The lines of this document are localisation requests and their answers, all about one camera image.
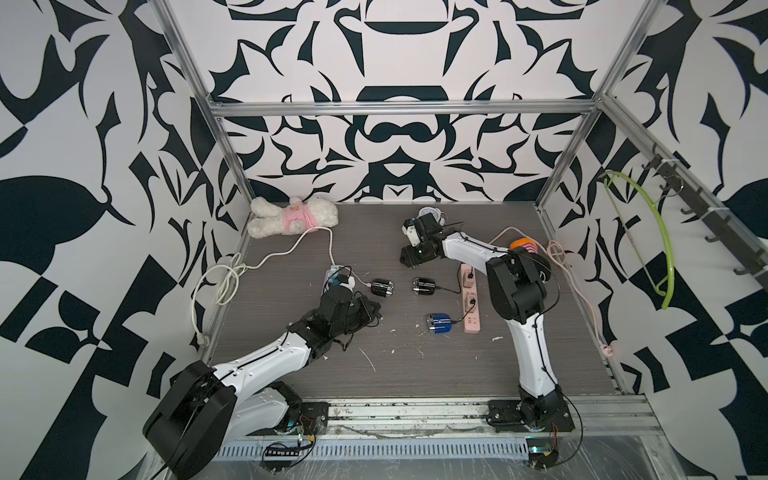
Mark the pink power strip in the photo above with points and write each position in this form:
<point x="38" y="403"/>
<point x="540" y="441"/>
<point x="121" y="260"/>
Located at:
<point x="470" y="317"/>

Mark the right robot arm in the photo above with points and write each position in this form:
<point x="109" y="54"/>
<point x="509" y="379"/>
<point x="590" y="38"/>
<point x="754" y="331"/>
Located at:
<point x="517" y="285"/>

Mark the black haired doll toy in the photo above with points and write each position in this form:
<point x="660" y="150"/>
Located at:
<point x="532" y="248"/>

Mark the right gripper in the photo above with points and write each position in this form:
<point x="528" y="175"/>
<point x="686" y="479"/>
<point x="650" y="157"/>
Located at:
<point x="409" y="255"/>

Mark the black shaver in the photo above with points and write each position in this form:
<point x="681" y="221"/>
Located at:
<point x="424" y="286"/>
<point x="382" y="287"/>

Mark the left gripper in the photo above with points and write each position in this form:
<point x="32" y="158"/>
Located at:
<point x="366" y="314"/>

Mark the green hoop on wall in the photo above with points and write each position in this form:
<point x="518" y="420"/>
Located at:
<point x="664" y="284"/>

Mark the white pink plush toy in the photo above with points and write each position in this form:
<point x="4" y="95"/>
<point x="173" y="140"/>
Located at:
<point x="295" y="218"/>

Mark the small white alarm clock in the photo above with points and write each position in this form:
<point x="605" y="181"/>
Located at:
<point x="436" y="213"/>

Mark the black hook rack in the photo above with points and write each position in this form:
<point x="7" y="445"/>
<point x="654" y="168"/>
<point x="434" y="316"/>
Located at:
<point x="701" y="204"/>

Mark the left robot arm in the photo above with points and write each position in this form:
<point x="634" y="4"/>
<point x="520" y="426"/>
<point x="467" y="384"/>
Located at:
<point x="209" y="406"/>

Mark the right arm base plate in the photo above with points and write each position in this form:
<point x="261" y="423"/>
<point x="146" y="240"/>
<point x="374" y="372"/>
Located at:
<point x="530" y="415"/>

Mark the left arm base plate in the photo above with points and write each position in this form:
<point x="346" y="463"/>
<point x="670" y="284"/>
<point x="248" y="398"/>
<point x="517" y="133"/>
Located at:
<point x="307" y="418"/>

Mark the blue electric shaver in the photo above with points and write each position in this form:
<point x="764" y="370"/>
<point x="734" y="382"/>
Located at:
<point x="439" y="323"/>

